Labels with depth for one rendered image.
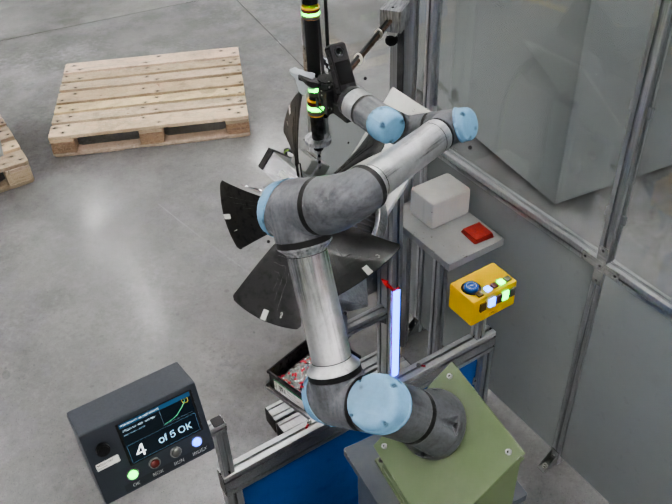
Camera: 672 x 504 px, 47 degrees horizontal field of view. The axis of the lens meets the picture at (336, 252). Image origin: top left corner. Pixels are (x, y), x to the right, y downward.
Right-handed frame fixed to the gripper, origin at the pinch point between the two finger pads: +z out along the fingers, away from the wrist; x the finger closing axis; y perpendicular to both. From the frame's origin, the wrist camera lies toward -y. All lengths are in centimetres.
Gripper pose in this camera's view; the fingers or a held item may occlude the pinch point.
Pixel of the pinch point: (307, 63)
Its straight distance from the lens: 198.6
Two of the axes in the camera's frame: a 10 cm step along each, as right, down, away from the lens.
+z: -5.5, -5.2, 6.6
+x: 8.4, -3.7, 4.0
